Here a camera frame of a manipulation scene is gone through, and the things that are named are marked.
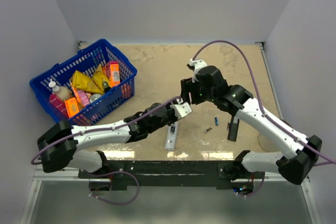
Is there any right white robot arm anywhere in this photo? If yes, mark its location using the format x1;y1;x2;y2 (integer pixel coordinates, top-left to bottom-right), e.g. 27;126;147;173
181;61;322;185

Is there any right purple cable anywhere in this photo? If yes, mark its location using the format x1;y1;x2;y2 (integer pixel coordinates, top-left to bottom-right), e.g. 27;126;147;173
193;40;336;166

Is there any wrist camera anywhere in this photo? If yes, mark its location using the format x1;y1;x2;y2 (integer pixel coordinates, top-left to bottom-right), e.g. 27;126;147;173
170;98;192;120
187;59;207;83

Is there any white remote control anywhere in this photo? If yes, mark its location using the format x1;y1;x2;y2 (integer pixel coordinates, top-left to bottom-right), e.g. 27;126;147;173
164;122;179;151

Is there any black remote control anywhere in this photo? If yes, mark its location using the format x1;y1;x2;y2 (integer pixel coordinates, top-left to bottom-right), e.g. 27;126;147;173
227;116;239;142

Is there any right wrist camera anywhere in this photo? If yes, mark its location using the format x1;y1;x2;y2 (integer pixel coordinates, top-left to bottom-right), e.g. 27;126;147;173
187;59;207;83

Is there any orange juice carton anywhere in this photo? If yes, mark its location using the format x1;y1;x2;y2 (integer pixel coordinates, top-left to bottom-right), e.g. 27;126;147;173
107;61;120;87

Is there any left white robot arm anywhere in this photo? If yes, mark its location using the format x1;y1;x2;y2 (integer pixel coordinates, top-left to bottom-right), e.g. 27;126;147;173
37;99;183;173

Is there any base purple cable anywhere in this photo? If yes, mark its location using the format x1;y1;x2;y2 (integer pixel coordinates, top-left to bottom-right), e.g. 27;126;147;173
88;166;144;205

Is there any silver can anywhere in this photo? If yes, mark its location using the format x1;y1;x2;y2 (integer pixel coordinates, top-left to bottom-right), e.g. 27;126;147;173
89;93;102;103

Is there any white battery cover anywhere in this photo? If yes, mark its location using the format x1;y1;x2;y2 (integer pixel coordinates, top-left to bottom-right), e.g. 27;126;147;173
188;92;192;104

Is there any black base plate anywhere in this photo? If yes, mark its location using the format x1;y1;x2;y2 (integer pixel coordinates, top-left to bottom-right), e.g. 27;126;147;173
78;161;262;191

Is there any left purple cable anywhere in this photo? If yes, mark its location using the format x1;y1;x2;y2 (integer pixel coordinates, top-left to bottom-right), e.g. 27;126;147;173
30;97;182;166

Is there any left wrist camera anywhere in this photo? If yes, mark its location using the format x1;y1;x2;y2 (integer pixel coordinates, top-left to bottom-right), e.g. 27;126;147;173
170;98;192;120

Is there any blue plastic shopping basket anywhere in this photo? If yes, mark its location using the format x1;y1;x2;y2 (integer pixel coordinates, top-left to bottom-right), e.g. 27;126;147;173
29;39;137;126

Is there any pink round container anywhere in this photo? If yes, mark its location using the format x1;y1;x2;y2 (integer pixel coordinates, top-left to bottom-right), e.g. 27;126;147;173
77;90;90;107

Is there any small orange box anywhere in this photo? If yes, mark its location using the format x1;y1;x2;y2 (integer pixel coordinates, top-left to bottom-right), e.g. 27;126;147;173
65;98;80;118

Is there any soap pump bottle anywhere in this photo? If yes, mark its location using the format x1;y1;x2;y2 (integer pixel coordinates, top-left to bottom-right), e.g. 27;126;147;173
48;80;72;102

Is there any yellow snack bag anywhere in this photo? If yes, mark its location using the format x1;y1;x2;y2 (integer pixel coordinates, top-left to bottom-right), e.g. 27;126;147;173
92;65;109;91
70;70;103;94

